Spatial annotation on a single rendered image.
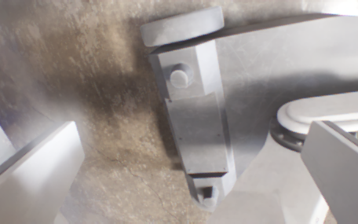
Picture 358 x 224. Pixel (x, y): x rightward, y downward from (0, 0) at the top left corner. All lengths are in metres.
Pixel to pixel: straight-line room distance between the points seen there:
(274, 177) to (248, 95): 0.22
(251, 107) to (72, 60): 0.62
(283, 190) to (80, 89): 0.74
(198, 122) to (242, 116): 0.11
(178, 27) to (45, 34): 0.56
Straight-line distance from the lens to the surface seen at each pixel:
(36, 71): 0.96
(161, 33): 0.45
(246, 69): 0.47
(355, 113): 0.40
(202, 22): 0.44
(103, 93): 0.80
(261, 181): 0.32
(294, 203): 0.30
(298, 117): 0.38
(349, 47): 0.53
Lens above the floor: 0.62
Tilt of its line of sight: 60 degrees down
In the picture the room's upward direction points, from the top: 157 degrees counter-clockwise
